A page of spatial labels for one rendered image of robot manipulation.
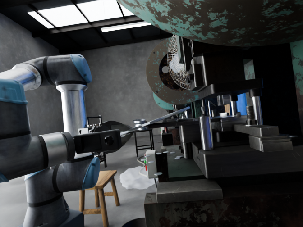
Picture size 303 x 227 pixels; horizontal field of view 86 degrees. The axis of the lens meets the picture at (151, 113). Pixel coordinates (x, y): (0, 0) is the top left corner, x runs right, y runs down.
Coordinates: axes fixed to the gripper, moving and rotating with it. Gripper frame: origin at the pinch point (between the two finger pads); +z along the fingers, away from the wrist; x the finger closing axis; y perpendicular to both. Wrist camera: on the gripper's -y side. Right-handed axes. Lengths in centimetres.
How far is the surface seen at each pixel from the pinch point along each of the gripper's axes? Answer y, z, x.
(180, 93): 61, 133, -22
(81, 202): 93, 16, 58
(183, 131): -10.3, 14.6, 3.0
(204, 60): -19.0, 19.4, -19.9
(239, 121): -25.9, 23.5, 1.9
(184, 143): -9.9, 14.4, 7.1
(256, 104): -30.8, 25.6, -3.1
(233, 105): -20.7, 38.5, -3.2
